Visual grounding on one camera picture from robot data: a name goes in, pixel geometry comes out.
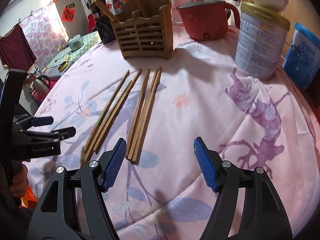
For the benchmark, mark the mint green small appliance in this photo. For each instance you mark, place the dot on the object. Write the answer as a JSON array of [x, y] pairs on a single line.
[[75, 42]]

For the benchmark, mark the red electric cooking pot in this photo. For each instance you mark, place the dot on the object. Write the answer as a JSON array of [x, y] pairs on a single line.
[[207, 19]]

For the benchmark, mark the milk powder tin gold lid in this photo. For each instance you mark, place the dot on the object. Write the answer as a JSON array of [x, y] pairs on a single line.
[[261, 40]]

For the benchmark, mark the stainless steel kettle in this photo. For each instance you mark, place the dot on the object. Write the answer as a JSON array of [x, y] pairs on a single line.
[[41, 85]]

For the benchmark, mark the person's left hand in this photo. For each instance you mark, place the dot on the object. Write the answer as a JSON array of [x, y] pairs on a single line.
[[20, 182]]

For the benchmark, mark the yellow round object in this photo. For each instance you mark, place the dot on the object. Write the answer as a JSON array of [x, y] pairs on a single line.
[[64, 64]]

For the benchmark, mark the wooden slatted utensil holder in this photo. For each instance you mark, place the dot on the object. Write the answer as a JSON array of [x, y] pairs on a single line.
[[145, 37]]

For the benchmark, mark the dark red hanging garment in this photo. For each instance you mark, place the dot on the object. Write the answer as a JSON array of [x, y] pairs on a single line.
[[15, 50]]

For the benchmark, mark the painted wooden chopstick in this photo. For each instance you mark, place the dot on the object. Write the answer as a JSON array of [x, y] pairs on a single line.
[[141, 8]]

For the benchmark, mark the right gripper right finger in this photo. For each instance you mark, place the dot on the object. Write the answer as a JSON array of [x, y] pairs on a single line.
[[263, 215]]

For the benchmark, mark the pink floral tablecloth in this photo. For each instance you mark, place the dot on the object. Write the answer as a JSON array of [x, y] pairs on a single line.
[[202, 93]]

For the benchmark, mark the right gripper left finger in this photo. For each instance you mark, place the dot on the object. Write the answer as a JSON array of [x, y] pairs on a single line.
[[56, 216]]

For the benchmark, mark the blue plastic package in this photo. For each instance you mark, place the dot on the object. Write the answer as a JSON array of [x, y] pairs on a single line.
[[301, 62]]

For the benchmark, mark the dark soy sauce bottle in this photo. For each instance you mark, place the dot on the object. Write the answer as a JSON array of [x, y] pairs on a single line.
[[96, 12]]

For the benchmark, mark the black container beside holder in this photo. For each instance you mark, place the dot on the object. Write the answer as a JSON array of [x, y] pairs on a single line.
[[105, 30]]

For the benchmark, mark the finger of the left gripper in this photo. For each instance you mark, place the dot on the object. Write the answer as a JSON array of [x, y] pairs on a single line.
[[26, 122], [60, 134]]

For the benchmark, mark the red fu door decoration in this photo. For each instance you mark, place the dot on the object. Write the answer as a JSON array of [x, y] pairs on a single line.
[[68, 13]]

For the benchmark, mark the pink floral hanging curtain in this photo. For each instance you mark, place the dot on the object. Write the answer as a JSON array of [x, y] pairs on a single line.
[[45, 33]]

